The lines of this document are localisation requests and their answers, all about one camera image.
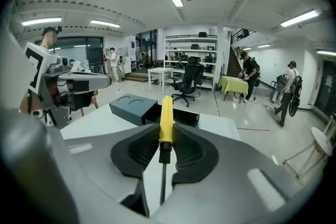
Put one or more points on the person's head with black cap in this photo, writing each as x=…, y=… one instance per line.
x=50, y=36

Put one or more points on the white round side table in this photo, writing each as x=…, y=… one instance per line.
x=321, y=140

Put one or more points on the staircase with black railing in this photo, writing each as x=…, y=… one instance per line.
x=233, y=60

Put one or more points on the white square table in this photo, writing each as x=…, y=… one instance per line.
x=162, y=70

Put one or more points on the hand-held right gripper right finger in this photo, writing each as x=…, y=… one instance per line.
x=223, y=165

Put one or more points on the black office chair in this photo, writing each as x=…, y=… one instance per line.
x=187, y=81

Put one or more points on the black bag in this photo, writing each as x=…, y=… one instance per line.
x=202, y=34

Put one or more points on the white metal shelf unit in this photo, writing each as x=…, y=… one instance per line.
x=190, y=49

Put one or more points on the dark grey box container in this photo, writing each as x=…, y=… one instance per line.
x=136, y=110

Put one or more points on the grey chair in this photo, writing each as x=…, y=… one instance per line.
x=278, y=86

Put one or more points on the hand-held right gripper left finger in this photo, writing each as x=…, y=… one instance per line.
x=105, y=165

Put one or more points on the table with yellow-green cloth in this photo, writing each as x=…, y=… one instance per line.
x=233, y=84

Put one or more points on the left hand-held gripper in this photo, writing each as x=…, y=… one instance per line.
x=39, y=70

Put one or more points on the person's left forearm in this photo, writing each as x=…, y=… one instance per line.
x=27, y=103

